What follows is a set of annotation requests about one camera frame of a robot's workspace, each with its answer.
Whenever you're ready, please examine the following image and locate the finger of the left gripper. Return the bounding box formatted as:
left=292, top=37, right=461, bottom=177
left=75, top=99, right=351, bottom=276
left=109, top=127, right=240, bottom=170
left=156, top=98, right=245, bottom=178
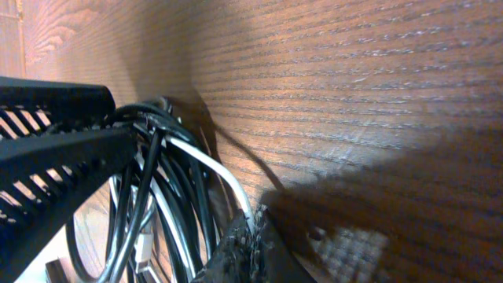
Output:
left=1, top=76, right=116, bottom=134
left=1, top=128, right=137, bottom=282

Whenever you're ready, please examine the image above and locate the white usb cable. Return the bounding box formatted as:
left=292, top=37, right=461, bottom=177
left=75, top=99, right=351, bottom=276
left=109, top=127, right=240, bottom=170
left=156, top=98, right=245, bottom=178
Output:
left=97, top=135, right=256, bottom=283

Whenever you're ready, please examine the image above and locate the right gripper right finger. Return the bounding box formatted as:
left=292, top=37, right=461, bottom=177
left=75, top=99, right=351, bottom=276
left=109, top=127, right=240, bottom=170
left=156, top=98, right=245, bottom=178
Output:
left=263, top=210, right=315, bottom=283

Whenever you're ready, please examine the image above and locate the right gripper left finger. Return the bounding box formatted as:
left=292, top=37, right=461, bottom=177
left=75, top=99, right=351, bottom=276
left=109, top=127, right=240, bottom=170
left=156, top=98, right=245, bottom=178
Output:
left=193, top=214, right=267, bottom=283

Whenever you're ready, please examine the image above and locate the black usb cable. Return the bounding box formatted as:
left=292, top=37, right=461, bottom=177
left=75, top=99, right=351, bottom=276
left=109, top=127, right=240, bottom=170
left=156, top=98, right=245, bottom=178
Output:
left=64, top=96, right=288, bottom=283

